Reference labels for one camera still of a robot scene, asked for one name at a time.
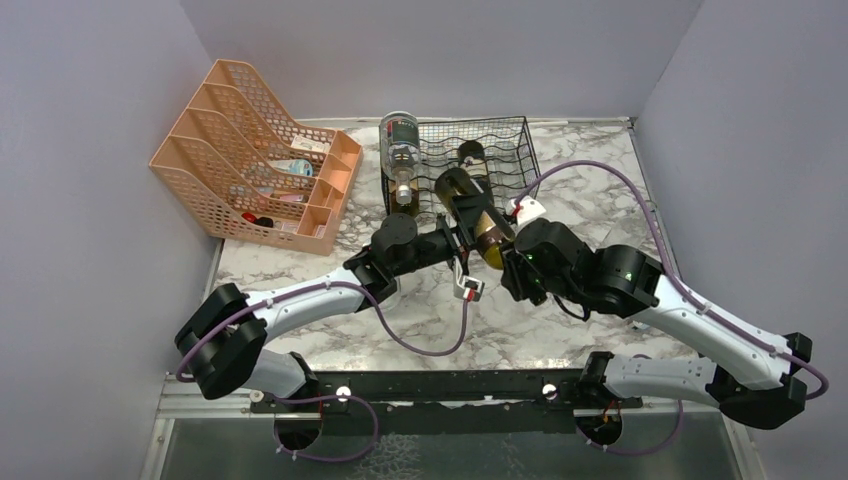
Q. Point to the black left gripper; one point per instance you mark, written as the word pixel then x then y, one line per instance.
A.
pixel 468 208

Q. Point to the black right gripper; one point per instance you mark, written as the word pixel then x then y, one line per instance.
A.
pixel 514 275

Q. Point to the green bottle silver foil neck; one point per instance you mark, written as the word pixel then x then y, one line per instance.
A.
pixel 456 181

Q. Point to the dark green wine bottle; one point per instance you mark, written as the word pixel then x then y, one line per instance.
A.
pixel 472 159

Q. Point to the green labelled wine bottle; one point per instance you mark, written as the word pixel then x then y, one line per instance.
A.
pixel 405 205

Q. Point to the clear round glass bottle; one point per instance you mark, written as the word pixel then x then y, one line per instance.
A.
pixel 393 300

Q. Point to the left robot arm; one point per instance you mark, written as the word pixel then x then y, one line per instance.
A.
pixel 221 344

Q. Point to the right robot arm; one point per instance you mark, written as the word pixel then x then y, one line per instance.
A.
pixel 742 370

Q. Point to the red and black small items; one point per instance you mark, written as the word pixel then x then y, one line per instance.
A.
pixel 261 221

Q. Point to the pink tube item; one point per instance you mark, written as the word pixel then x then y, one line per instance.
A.
pixel 270 194

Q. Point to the peach plastic file organizer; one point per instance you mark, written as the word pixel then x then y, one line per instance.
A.
pixel 235 136

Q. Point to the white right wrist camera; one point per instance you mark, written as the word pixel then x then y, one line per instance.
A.
pixel 524 211

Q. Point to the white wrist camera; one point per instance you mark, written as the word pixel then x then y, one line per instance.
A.
pixel 466 287
pixel 524 211

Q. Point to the black wire wine rack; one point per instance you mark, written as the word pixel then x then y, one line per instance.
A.
pixel 509 162

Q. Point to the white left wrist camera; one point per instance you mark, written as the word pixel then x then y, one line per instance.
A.
pixel 466 287

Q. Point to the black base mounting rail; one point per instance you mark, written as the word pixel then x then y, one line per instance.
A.
pixel 349 403

